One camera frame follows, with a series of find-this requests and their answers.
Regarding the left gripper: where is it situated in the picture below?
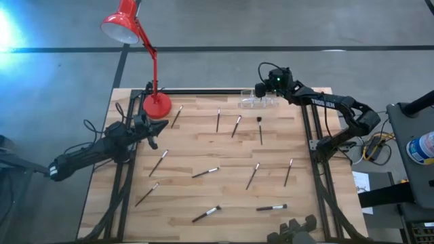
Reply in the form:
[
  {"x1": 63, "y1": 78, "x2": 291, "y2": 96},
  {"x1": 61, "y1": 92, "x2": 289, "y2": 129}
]
[{"x1": 134, "y1": 119, "x2": 170, "y2": 150}]

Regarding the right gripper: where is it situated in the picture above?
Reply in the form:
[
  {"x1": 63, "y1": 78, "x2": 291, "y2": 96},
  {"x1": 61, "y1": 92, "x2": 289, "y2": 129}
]
[{"x1": 254, "y1": 82, "x2": 300, "y2": 100}]

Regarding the makeup brush black head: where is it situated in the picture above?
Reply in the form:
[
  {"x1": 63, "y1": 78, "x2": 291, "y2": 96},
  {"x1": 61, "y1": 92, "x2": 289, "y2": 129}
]
[{"x1": 256, "y1": 117, "x2": 264, "y2": 146}]

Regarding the makeup brush long silver ferrule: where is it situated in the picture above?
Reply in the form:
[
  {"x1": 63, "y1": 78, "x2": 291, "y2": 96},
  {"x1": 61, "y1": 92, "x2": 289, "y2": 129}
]
[{"x1": 191, "y1": 167, "x2": 220, "y2": 179}]

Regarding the thick makeup brush dark head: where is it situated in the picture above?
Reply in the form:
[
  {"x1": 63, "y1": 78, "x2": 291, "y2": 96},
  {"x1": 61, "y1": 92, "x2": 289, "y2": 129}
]
[
  {"x1": 191, "y1": 205, "x2": 222, "y2": 224},
  {"x1": 256, "y1": 203, "x2": 288, "y2": 212}
]

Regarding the clear acrylic brush organizer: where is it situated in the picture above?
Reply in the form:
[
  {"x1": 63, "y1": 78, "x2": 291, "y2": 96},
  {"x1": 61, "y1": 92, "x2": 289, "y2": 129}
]
[{"x1": 239, "y1": 89, "x2": 279, "y2": 109}]

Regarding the red desk lamp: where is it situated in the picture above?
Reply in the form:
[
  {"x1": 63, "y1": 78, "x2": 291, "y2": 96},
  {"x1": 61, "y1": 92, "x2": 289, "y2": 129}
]
[{"x1": 100, "y1": 0, "x2": 173, "y2": 120}]

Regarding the dark metal stand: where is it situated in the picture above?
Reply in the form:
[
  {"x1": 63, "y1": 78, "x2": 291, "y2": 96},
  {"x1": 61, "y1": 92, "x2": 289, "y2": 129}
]
[{"x1": 0, "y1": 134, "x2": 52, "y2": 244}]

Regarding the white paper sheet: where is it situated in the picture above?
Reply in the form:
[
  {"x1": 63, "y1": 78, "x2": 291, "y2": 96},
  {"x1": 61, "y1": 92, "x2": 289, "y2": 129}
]
[{"x1": 351, "y1": 171, "x2": 374, "y2": 216}]

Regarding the grey cart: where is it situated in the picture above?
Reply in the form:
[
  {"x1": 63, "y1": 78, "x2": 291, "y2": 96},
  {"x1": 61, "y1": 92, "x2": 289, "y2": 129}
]
[{"x1": 386, "y1": 101, "x2": 434, "y2": 209}]

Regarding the black pole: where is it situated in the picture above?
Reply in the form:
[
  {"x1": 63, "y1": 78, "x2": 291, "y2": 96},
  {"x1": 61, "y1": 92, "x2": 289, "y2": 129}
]
[{"x1": 401, "y1": 89, "x2": 434, "y2": 116}]

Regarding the black cart bar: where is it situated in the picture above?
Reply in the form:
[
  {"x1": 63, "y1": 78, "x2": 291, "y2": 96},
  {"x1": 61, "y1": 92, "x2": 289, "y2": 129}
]
[{"x1": 357, "y1": 182, "x2": 416, "y2": 208}]

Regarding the white blue wipes canister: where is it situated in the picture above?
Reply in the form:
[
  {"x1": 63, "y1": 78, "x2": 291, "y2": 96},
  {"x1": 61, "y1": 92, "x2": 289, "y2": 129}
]
[{"x1": 406, "y1": 131, "x2": 434, "y2": 165}]

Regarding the black electronics box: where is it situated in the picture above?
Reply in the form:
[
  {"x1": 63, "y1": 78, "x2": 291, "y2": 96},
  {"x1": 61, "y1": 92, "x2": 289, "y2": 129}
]
[{"x1": 405, "y1": 220, "x2": 434, "y2": 244}]

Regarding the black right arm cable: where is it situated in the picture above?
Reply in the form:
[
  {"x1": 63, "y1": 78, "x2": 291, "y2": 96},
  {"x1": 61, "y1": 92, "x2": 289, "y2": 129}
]
[{"x1": 257, "y1": 62, "x2": 284, "y2": 85}]

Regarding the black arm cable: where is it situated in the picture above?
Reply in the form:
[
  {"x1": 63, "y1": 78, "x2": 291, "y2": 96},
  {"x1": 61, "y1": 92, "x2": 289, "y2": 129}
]
[
  {"x1": 62, "y1": 101, "x2": 136, "y2": 155},
  {"x1": 257, "y1": 62, "x2": 284, "y2": 85}
]

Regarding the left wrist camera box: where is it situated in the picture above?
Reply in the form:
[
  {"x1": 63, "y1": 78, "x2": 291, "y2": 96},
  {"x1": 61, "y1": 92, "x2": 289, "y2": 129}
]
[{"x1": 132, "y1": 113, "x2": 149, "y2": 129}]

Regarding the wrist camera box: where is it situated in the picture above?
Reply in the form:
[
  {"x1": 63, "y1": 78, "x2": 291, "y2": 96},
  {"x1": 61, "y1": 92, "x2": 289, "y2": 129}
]
[
  {"x1": 269, "y1": 66, "x2": 294, "y2": 89},
  {"x1": 132, "y1": 113, "x2": 149, "y2": 129}
]

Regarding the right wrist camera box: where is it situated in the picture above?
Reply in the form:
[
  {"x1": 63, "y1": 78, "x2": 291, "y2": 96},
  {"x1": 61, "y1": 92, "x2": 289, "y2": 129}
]
[{"x1": 269, "y1": 66, "x2": 294, "y2": 89}]

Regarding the black aluminium extrusion frame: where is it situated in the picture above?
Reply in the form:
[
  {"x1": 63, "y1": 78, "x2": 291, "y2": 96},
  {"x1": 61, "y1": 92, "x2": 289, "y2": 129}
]
[{"x1": 77, "y1": 87, "x2": 374, "y2": 244}]

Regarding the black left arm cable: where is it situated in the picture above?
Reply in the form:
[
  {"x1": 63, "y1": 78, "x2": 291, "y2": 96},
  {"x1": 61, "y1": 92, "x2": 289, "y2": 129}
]
[{"x1": 62, "y1": 101, "x2": 136, "y2": 155}]

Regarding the power supply with yellow cable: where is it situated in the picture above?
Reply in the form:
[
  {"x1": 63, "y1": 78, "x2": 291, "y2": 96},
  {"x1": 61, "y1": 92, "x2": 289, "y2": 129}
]
[{"x1": 361, "y1": 131, "x2": 396, "y2": 167}]

